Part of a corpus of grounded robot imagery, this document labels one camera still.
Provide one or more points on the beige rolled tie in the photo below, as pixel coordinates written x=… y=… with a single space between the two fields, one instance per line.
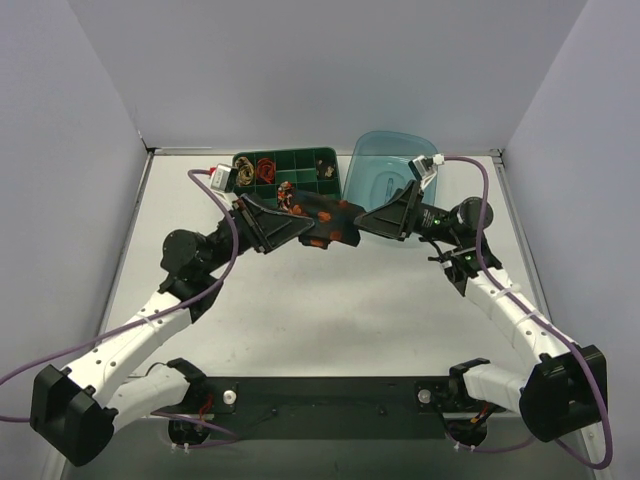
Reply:
x=246 y=171

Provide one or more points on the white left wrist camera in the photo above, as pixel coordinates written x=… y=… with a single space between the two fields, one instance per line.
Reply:
x=223 y=178

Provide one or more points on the green compartment organizer box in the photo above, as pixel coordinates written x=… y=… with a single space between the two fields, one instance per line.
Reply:
x=297 y=166

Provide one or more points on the aluminium front rail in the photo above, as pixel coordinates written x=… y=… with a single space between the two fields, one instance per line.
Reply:
x=555 y=397

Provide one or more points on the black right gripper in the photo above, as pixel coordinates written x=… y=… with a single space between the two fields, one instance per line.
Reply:
x=413 y=211

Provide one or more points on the red white rolled tie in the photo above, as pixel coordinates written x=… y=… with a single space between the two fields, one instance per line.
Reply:
x=285 y=194

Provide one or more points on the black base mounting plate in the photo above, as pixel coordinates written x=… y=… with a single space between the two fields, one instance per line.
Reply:
x=320 y=405

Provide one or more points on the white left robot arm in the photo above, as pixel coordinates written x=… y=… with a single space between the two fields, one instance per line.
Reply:
x=79 y=408

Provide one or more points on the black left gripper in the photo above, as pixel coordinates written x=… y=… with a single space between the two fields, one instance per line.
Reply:
x=248 y=223

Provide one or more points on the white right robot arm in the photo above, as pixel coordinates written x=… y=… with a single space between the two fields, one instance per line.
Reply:
x=479 y=276

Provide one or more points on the dark rolled tie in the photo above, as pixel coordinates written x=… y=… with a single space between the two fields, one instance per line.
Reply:
x=325 y=168

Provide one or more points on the dark floral orange tie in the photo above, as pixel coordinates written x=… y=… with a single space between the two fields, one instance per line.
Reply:
x=333 y=219

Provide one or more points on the teal transparent plastic tub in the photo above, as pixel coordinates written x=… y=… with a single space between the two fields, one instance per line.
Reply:
x=378 y=168

